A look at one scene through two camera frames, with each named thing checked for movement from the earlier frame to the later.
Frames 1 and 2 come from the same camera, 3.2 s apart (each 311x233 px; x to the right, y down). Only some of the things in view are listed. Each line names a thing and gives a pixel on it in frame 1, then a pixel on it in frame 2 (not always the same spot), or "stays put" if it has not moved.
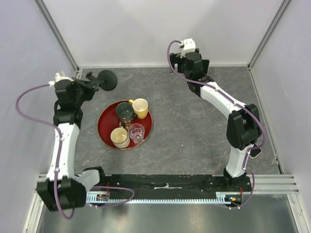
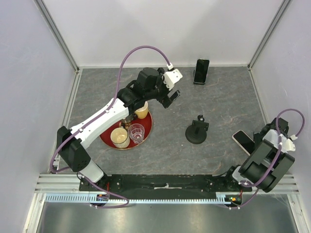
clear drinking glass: x=136 y=132 stays put
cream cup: x=120 y=138 stays put
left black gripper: x=91 y=88 -> x=166 y=101
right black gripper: x=176 y=58 -> x=256 y=137
